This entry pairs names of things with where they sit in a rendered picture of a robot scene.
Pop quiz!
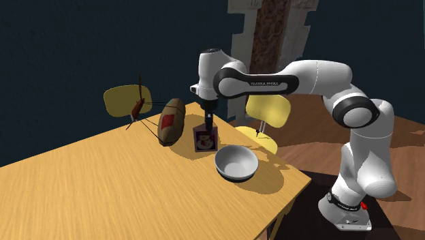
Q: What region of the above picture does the purple box with picture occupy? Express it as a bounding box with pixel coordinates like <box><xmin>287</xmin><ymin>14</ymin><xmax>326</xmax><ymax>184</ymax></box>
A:
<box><xmin>193</xmin><ymin>125</ymin><xmax>219</xmax><ymax>153</ymax></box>

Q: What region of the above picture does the brown oval thing red label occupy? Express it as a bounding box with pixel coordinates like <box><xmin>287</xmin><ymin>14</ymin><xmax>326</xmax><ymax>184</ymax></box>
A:
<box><xmin>157</xmin><ymin>97</ymin><xmax>186</xmax><ymax>147</ymax></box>

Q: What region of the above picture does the yellow chair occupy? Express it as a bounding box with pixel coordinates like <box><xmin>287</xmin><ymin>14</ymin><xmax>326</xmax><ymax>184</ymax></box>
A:
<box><xmin>234</xmin><ymin>94</ymin><xmax>292</xmax><ymax>155</ymax></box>
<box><xmin>103</xmin><ymin>85</ymin><xmax>153</xmax><ymax>118</ymax></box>

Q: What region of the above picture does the white bowl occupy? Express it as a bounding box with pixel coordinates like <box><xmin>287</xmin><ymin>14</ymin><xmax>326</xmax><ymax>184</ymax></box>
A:
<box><xmin>214</xmin><ymin>145</ymin><xmax>259</xmax><ymax>183</ymax></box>

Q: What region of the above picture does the red-brown thing on stick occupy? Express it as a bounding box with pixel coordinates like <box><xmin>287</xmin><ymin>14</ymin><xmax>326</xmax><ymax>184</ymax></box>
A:
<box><xmin>125</xmin><ymin>74</ymin><xmax>146</xmax><ymax>131</ymax></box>

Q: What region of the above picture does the wooden table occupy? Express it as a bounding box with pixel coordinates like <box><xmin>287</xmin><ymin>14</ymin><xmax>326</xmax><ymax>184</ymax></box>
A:
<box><xmin>0</xmin><ymin>101</ymin><xmax>312</xmax><ymax>240</ymax></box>

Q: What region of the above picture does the dark robot stand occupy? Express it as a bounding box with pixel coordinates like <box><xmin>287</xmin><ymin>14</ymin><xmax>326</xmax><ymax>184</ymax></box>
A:
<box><xmin>271</xmin><ymin>170</ymin><xmax>403</xmax><ymax>240</ymax></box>

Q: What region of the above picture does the carved brown door pale frame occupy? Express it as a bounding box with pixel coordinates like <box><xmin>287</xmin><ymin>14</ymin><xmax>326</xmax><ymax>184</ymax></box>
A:
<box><xmin>227</xmin><ymin>0</ymin><xmax>320</xmax><ymax>123</ymax></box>

